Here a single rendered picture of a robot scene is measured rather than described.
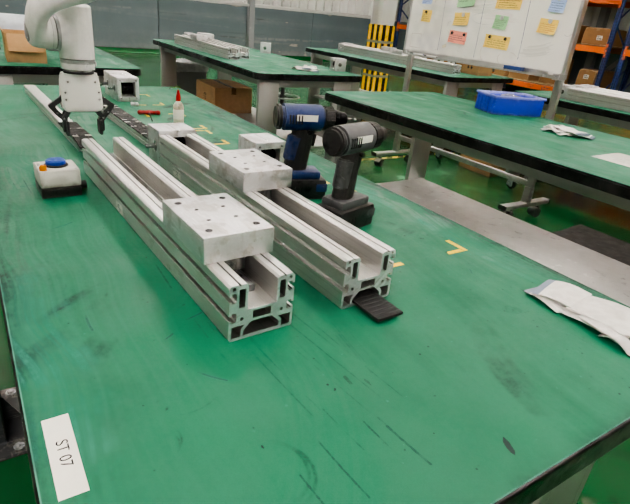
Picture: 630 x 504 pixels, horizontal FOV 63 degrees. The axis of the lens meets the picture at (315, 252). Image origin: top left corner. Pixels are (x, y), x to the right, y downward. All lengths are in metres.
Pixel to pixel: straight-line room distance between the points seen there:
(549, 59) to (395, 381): 3.25
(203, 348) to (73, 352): 0.16
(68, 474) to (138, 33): 12.32
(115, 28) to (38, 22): 11.16
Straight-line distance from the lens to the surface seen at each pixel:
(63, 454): 0.59
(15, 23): 6.08
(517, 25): 3.95
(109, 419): 0.62
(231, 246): 0.73
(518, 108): 3.10
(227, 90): 5.20
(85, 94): 1.54
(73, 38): 1.51
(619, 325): 0.93
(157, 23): 12.83
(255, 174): 1.00
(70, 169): 1.23
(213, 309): 0.73
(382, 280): 0.84
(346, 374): 0.67
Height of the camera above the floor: 1.19
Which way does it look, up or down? 25 degrees down
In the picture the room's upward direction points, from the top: 6 degrees clockwise
